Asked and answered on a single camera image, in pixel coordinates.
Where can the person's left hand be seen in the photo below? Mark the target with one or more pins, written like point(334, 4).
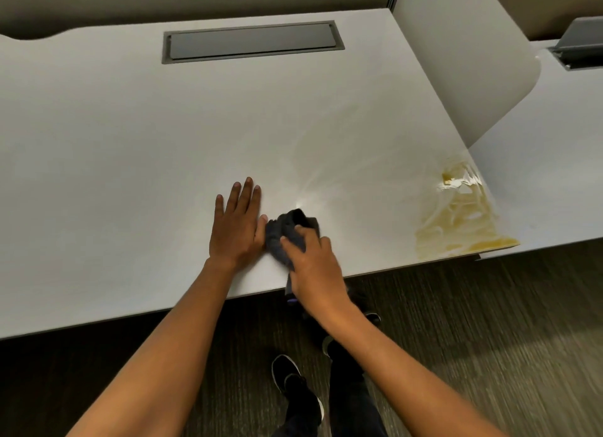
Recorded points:
point(235, 241)

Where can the person's right hand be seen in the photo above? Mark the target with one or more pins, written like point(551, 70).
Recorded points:
point(315, 276)

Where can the person's right thumb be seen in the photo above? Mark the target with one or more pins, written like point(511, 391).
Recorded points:
point(292, 250)

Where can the person's left thumb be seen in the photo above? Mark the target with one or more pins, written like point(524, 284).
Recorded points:
point(262, 231)

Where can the person's left middle finger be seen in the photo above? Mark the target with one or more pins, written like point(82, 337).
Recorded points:
point(245, 198)

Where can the person's left little finger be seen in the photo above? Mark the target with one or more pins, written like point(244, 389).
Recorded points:
point(219, 210)

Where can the dark grey cleaning cloth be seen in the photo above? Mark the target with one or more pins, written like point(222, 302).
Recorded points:
point(279, 234)

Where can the person's left forearm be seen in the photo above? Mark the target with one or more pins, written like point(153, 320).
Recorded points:
point(160, 366)

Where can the person's right forearm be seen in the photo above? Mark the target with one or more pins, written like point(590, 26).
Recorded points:
point(400, 375)

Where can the person's black right shoe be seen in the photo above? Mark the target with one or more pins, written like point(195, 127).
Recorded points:
point(312, 329)

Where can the person's black shoe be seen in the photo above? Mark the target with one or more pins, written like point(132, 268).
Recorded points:
point(285, 370)
point(312, 329)

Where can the person's black left shoe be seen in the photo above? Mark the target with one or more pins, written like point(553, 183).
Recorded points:
point(285, 370)

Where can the person's dark left trouser leg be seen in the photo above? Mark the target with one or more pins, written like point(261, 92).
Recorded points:
point(301, 411)

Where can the person's dark trouser leg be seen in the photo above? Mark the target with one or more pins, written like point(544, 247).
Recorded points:
point(301, 411)
point(349, 401)

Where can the person's dark right trouser leg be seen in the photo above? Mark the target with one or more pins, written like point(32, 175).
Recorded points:
point(349, 401)

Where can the yellow liquid spill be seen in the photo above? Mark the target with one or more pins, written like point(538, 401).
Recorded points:
point(464, 224)

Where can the white desk divider panel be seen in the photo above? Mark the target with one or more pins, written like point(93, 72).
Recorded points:
point(464, 59)

